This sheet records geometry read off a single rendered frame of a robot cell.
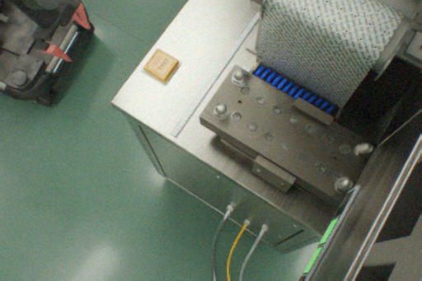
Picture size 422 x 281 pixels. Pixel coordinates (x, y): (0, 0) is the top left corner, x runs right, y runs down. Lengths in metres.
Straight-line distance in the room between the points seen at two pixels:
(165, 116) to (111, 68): 1.14
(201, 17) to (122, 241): 1.12
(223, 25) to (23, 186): 1.31
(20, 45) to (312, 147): 1.50
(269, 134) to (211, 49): 0.34
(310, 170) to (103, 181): 1.28
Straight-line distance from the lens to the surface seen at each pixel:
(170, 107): 1.22
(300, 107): 1.07
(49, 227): 2.18
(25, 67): 2.12
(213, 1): 1.37
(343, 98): 1.07
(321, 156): 1.06
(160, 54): 1.26
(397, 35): 0.90
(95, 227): 2.12
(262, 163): 1.05
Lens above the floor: 2.04
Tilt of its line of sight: 71 degrees down
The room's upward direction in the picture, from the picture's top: 3 degrees counter-clockwise
